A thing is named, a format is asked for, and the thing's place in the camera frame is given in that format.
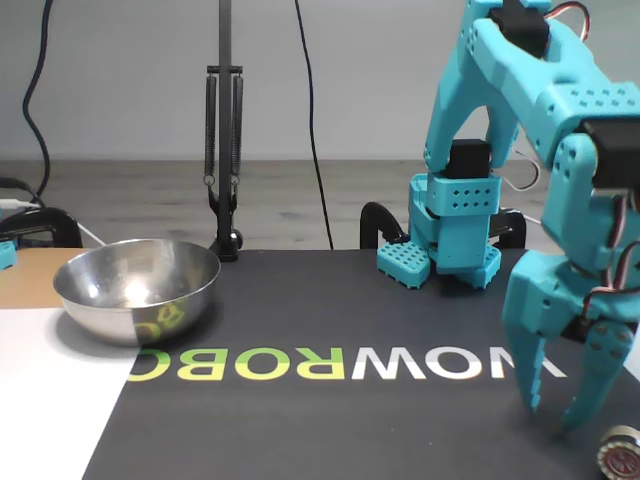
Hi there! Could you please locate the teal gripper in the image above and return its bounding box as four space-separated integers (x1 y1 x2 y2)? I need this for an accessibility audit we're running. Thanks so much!
502 249 640 434

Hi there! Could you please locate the black hanging cable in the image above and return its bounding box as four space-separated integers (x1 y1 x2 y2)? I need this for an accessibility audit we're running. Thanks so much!
294 0 335 251
22 0 54 206

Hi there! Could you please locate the black table clamp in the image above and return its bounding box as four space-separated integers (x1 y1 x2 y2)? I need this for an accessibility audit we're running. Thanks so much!
492 209 527 250
0 208 84 250
360 202 411 250

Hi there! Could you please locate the black plug cable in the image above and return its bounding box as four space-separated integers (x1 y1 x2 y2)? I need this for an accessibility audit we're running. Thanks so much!
0 177 39 201

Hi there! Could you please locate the metal bowl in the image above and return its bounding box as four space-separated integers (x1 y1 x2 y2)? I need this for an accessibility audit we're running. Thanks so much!
53 238 222 349

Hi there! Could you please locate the black mat with WOWROBO print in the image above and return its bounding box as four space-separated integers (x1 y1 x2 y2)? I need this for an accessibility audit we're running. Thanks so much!
81 249 640 480

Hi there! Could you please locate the white paper sheet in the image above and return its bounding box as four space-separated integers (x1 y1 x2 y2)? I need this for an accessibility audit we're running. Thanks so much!
0 308 146 480

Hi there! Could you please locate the small teal printed part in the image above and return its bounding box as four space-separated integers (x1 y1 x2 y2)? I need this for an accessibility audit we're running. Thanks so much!
0 238 20 271

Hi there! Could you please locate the teal robot base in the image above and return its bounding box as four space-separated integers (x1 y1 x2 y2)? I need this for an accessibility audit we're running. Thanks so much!
376 172 503 292

